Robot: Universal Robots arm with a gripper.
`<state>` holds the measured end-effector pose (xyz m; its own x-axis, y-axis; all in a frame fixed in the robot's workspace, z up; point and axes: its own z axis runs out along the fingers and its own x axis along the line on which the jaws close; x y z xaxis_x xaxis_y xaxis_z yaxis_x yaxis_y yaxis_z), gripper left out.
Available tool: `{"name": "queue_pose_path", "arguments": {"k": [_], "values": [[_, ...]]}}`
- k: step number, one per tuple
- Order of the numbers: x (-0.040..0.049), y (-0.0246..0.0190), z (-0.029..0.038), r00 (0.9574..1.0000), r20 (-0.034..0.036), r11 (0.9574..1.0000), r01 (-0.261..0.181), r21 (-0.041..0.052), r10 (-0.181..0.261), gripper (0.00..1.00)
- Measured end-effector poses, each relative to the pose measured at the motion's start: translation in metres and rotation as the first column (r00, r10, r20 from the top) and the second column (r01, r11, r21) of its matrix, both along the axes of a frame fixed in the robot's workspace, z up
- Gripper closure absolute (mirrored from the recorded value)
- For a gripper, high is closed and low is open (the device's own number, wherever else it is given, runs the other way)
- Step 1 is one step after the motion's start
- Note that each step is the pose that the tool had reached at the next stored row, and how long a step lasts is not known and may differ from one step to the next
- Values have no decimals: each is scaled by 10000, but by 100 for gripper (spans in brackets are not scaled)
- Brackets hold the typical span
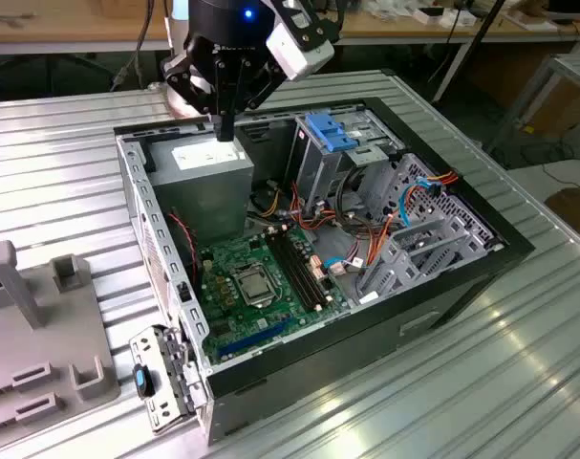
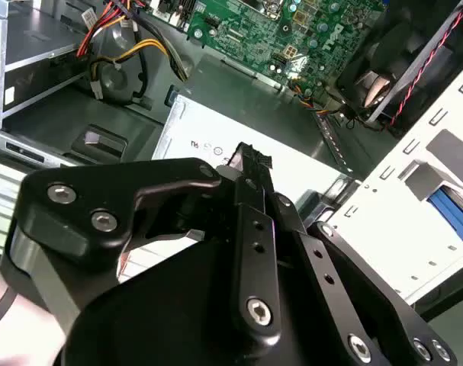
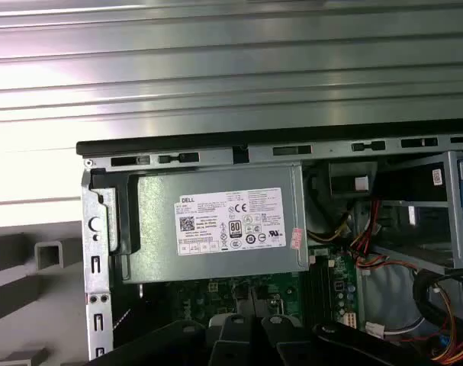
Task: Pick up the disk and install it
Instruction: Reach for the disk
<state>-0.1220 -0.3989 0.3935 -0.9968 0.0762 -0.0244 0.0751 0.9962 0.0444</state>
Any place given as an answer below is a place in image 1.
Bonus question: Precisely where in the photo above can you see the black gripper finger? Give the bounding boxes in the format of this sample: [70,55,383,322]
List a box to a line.
[226,57,291,142]
[161,49,227,142]

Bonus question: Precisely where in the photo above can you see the blue disk data wire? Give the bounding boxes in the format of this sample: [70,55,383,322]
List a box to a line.
[397,174,438,229]

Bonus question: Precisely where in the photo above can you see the orange red disk power wire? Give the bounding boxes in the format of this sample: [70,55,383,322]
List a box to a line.
[416,171,462,193]

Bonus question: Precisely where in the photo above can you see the perforated grey disk bay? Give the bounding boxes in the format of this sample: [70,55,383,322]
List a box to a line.
[354,152,505,307]

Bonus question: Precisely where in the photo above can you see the grey metal optical drive cage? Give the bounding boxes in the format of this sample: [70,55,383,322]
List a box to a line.
[289,107,408,219]

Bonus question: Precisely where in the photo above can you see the long wooden desk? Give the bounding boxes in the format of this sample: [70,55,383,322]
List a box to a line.
[0,0,580,55]

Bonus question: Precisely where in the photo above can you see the grey power supply box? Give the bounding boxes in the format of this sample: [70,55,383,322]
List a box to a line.
[145,141,255,250]

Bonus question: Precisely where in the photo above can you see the black RAM slot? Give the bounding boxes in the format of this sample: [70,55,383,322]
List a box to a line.
[277,224,329,306]
[267,228,320,312]
[283,222,333,303]
[271,226,325,310]

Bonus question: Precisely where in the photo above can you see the black case fan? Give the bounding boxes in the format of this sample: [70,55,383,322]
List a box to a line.
[167,206,203,288]

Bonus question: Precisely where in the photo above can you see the white small box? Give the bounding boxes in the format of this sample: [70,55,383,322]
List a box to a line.
[413,4,478,28]

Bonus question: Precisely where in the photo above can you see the CPU socket with silver CPU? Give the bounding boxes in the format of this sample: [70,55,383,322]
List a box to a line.
[229,266,279,310]

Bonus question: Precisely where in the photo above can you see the black slanted pole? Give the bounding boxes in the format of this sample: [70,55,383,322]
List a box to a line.
[431,0,508,103]

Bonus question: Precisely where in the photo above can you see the green motherboard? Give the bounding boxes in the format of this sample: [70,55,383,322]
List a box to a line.
[196,223,354,365]

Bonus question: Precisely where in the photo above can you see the blue expansion slot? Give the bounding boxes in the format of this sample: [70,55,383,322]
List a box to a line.
[216,317,293,360]

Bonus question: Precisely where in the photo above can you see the black open PC case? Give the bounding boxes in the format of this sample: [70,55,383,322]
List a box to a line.
[113,97,537,448]

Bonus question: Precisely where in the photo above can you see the brown cardboard box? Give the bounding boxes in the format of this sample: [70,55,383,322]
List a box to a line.
[527,78,580,138]
[545,187,580,238]

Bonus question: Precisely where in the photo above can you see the grey plastic parts rack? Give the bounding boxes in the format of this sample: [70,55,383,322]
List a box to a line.
[0,238,122,441]

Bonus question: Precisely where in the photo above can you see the black latch with blue stripe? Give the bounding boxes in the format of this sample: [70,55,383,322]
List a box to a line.
[132,363,156,399]

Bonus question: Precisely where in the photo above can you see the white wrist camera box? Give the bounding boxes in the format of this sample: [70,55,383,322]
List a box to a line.
[265,21,336,81]

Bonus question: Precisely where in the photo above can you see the blue plastic drive bracket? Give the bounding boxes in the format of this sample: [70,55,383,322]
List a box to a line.
[306,112,363,153]

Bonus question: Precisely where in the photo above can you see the yellow black wire bundle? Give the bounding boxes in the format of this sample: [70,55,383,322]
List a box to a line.
[248,179,286,224]

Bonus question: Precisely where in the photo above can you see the orange red wire bundle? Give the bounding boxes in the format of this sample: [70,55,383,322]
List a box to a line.
[289,181,400,281]

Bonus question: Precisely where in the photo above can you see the black cable bundle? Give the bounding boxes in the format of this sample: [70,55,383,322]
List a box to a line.
[335,166,370,226]

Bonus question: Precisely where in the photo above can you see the short blue board wire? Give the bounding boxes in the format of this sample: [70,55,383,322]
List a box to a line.
[321,256,365,273]

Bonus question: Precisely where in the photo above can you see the grey metal frame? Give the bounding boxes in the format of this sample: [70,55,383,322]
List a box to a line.
[484,52,580,166]

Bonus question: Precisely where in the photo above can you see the hinged metal card bracket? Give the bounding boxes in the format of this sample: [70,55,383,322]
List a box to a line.
[128,323,210,435]

